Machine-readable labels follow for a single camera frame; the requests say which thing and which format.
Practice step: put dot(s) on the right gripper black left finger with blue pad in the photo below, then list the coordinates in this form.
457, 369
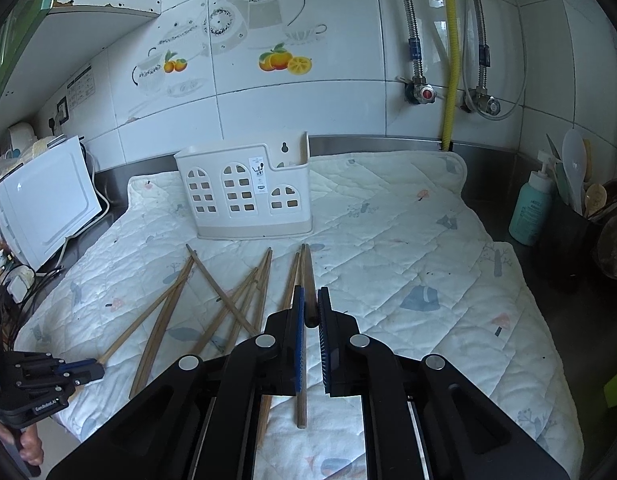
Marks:
270, 363

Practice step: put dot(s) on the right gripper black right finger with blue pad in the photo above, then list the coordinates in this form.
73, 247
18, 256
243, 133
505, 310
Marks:
353, 363

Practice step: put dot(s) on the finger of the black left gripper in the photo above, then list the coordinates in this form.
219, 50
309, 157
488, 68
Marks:
81, 372

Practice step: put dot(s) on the wooden chopstick long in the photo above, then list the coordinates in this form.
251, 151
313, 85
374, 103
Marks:
153, 304

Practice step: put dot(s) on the wooden chopstick crossing diagonal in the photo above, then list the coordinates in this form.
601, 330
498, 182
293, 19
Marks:
228, 302

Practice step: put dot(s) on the wooden chopstick low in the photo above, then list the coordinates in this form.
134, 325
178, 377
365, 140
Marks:
253, 287

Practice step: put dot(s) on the wooden chopstick pair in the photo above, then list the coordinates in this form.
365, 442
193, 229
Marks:
256, 311

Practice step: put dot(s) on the person's left hand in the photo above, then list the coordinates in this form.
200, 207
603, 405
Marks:
31, 450

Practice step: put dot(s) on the white quilted mat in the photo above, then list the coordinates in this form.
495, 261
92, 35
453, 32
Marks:
394, 243

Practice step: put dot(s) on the white appliance box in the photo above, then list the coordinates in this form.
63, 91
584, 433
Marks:
46, 201

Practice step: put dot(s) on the white plastic utensil holder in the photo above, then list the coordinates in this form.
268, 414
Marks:
246, 189

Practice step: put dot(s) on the teal pump bottle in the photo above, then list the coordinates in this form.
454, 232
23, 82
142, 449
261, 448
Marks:
533, 203

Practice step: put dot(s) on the dark utensil pot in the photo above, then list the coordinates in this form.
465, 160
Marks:
580, 243

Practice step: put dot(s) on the valve with red knob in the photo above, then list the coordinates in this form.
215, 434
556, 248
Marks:
417, 91

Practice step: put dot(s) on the chrome angle valve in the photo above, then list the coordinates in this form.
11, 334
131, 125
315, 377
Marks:
478, 100

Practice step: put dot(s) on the wall power socket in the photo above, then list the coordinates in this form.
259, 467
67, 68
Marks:
61, 116

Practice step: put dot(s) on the green wall cabinet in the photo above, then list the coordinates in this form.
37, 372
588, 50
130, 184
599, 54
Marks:
43, 42

